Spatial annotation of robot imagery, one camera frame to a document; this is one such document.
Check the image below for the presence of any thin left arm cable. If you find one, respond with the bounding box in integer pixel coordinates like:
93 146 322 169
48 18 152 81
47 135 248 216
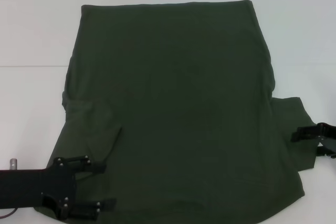
0 207 17 219

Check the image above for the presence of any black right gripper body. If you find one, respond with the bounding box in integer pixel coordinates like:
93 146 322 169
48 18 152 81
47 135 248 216
317 122 336 154

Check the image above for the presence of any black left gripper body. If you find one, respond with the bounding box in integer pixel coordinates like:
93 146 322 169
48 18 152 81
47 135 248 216
0 158 79 220

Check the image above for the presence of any dark green shirt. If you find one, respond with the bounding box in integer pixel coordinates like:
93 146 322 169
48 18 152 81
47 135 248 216
33 0 320 224

